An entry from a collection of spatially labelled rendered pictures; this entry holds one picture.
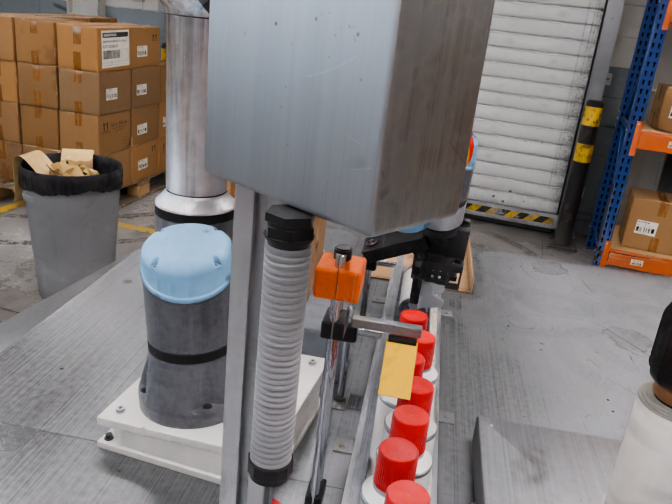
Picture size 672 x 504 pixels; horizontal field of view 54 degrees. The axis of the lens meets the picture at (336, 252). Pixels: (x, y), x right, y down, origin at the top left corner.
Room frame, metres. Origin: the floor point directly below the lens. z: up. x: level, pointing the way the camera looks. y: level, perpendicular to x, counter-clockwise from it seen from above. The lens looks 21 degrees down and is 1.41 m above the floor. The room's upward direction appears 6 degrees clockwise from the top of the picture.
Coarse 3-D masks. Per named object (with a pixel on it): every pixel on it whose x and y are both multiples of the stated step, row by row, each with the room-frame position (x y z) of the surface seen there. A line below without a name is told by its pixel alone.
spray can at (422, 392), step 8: (416, 376) 0.56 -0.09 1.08; (416, 384) 0.55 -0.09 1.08; (424, 384) 0.55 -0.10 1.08; (432, 384) 0.55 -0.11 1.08; (416, 392) 0.53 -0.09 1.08; (424, 392) 0.53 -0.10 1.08; (432, 392) 0.54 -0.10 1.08; (400, 400) 0.54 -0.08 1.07; (408, 400) 0.53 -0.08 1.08; (416, 400) 0.53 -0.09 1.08; (424, 400) 0.53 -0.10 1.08; (432, 400) 0.54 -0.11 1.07; (424, 408) 0.53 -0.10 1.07; (384, 424) 0.54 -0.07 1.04; (432, 424) 0.54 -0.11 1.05; (384, 432) 0.54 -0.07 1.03; (432, 432) 0.53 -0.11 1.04; (432, 440) 0.53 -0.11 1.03; (432, 448) 0.53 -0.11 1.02
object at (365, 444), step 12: (396, 264) 1.17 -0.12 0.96; (396, 276) 1.11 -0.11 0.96; (396, 288) 1.06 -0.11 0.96; (396, 300) 1.02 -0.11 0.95; (384, 336) 0.87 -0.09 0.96; (384, 348) 0.84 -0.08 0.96; (372, 384) 0.74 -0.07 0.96; (372, 396) 0.71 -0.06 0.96; (372, 408) 0.68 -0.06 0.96; (372, 420) 0.66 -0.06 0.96; (372, 432) 0.64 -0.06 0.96; (360, 444) 0.61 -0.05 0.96; (360, 456) 0.59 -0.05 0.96; (360, 468) 0.57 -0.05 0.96; (360, 480) 0.55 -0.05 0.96
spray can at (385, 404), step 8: (416, 360) 0.59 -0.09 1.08; (424, 360) 0.59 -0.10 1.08; (416, 368) 0.58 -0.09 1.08; (384, 400) 0.58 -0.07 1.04; (392, 400) 0.58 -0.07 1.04; (376, 408) 0.60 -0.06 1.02; (384, 408) 0.58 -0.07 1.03; (392, 408) 0.57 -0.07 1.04; (376, 416) 0.59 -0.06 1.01; (384, 416) 0.58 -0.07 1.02; (376, 424) 0.59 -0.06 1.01; (376, 432) 0.59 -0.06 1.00; (376, 440) 0.58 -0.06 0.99; (376, 448) 0.58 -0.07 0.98; (368, 464) 0.60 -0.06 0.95; (368, 472) 0.59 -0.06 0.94
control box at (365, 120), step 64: (256, 0) 0.45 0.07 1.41; (320, 0) 0.41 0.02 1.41; (384, 0) 0.38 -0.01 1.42; (448, 0) 0.40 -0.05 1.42; (256, 64) 0.44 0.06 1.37; (320, 64) 0.40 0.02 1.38; (384, 64) 0.37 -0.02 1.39; (448, 64) 0.41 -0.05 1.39; (256, 128) 0.44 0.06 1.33; (320, 128) 0.40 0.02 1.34; (384, 128) 0.37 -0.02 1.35; (448, 128) 0.41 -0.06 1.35; (320, 192) 0.40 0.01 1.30; (384, 192) 0.37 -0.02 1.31; (448, 192) 0.42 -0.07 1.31
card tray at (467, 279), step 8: (408, 256) 1.57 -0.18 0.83; (408, 264) 1.51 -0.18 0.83; (464, 264) 1.56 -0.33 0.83; (472, 264) 1.47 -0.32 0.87; (376, 272) 1.44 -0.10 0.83; (384, 272) 1.44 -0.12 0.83; (464, 272) 1.50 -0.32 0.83; (472, 272) 1.41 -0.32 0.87; (456, 280) 1.44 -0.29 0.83; (464, 280) 1.45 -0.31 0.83; (472, 280) 1.38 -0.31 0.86; (464, 288) 1.40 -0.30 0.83
